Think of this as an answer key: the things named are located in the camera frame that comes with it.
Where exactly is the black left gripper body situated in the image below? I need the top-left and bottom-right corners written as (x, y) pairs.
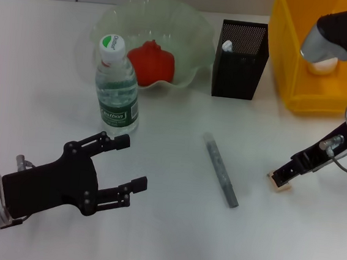
top-left (0, 133), bottom-right (105, 226)

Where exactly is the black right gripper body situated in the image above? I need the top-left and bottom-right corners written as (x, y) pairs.
top-left (289, 115), bottom-right (347, 178)

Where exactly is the beige barcode eraser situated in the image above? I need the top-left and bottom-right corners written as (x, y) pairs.
top-left (264, 171), bottom-right (295, 195)

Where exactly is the clear green-label water bottle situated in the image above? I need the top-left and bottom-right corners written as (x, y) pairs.
top-left (89, 32), bottom-right (148, 137)

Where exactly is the gray marker pen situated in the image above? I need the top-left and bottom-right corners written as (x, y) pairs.
top-left (196, 132), bottom-right (247, 210)

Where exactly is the white paper ball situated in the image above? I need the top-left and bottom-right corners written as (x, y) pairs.
top-left (306, 55), bottom-right (338, 77)

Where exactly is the red-orange toy fruit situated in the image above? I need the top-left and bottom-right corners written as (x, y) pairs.
top-left (124, 37), bottom-right (178, 90)

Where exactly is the black mesh pen holder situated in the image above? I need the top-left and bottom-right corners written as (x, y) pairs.
top-left (209, 18), bottom-right (273, 103)

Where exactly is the pale green wavy fruit plate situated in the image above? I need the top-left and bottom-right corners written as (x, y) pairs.
top-left (85, 0), bottom-right (221, 97)

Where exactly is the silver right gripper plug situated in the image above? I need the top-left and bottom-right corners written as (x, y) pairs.
top-left (318, 133), bottom-right (346, 153)

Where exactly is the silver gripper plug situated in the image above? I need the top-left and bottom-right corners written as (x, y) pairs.
top-left (318, 133), bottom-right (346, 153)
top-left (14, 153), bottom-right (36, 173)

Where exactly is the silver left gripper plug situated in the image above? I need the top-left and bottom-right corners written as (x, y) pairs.
top-left (14, 153), bottom-right (36, 173)

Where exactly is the yellow plastic bin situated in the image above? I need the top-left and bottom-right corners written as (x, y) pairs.
top-left (259, 0), bottom-right (347, 120)

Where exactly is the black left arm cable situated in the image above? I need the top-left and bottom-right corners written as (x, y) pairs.
top-left (0, 215), bottom-right (28, 240)

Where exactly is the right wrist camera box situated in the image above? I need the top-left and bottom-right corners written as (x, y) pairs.
top-left (299, 0), bottom-right (347, 67)

